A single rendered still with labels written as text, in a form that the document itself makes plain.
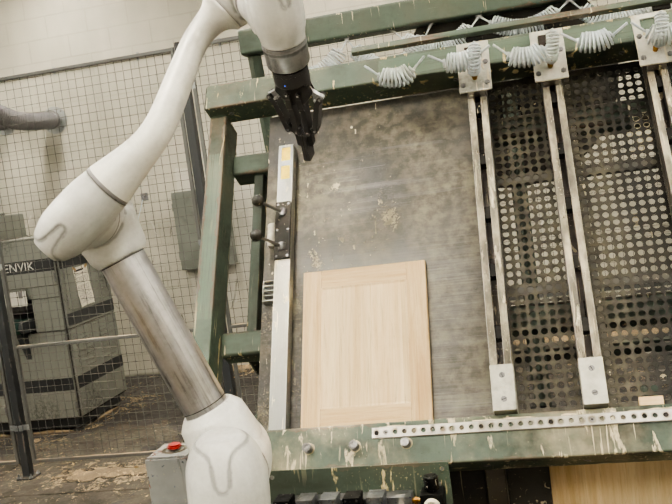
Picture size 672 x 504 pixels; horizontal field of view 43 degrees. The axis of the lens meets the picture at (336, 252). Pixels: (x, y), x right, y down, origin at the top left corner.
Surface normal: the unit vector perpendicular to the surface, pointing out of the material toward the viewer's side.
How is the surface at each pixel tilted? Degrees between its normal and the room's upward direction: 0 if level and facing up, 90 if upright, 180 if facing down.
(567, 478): 90
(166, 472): 90
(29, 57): 90
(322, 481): 90
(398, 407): 58
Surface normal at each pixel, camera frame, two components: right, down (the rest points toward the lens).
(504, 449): -0.26, -0.43
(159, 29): -0.20, 0.11
